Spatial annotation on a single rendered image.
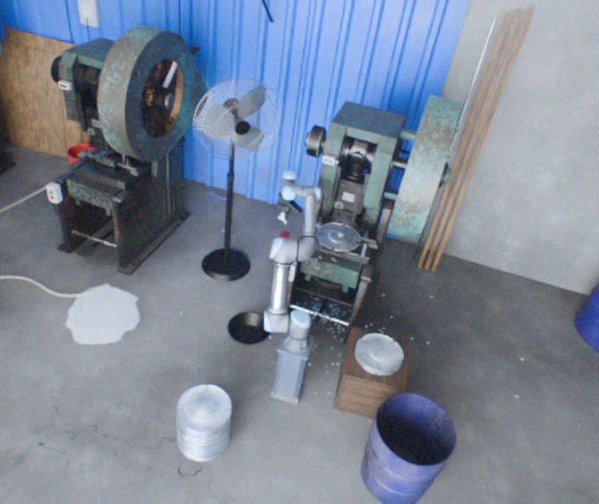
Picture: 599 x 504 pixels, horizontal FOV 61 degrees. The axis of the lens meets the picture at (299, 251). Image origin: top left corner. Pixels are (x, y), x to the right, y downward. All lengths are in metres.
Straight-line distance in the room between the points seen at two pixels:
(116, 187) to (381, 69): 2.13
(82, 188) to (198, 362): 1.50
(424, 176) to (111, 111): 1.81
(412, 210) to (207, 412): 1.53
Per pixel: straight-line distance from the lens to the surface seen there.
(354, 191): 3.16
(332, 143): 3.00
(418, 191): 2.72
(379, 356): 3.18
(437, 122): 2.80
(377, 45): 4.08
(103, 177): 3.93
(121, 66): 3.23
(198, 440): 2.94
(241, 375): 3.43
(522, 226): 4.64
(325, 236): 3.29
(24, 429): 3.38
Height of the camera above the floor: 2.74
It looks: 39 degrees down
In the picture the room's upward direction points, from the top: 9 degrees clockwise
